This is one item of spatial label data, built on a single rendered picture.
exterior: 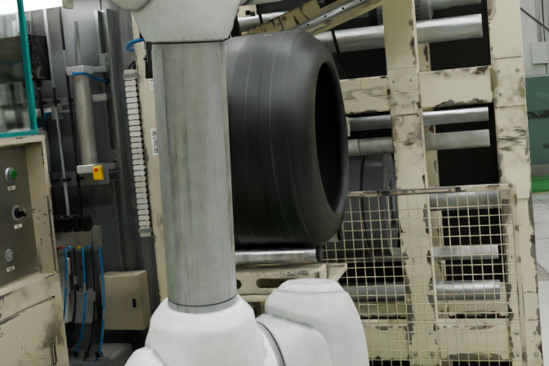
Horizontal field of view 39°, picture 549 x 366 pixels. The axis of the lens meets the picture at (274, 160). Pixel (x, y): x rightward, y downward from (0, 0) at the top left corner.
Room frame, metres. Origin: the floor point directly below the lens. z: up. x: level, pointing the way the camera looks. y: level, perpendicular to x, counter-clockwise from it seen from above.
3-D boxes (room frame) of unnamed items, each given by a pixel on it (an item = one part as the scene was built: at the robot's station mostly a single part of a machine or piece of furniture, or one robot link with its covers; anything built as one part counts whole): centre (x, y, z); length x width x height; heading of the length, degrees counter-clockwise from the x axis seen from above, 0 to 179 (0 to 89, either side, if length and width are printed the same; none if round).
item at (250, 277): (2.01, 0.07, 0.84); 0.36 x 0.09 x 0.06; 74
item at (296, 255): (2.00, 0.07, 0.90); 0.35 x 0.05 x 0.05; 74
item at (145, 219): (2.19, 0.37, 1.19); 0.05 x 0.04 x 0.48; 164
